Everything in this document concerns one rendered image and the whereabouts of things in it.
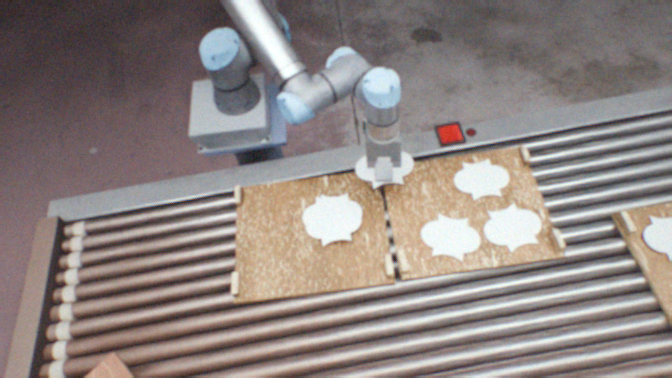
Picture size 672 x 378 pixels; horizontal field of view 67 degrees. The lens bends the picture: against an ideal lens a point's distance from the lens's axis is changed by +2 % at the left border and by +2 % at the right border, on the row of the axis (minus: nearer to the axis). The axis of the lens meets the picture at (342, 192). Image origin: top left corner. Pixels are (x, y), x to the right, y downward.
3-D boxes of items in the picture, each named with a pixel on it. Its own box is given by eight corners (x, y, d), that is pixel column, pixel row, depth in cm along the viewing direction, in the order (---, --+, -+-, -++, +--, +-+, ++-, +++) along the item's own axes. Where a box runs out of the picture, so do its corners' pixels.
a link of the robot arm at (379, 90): (382, 57, 104) (409, 79, 100) (383, 94, 113) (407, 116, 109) (352, 75, 102) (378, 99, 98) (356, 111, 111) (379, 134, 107)
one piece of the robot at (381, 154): (360, 150, 108) (364, 190, 121) (402, 149, 107) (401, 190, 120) (362, 108, 114) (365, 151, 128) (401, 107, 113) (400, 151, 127)
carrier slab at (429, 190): (380, 170, 144) (380, 167, 143) (520, 149, 144) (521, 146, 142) (402, 282, 125) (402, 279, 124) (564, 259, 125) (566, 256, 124)
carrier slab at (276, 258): (238, 190, 145) (237, 187, 144) (377, 172, 144) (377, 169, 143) (235, 304, 126) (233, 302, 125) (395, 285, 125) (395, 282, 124)
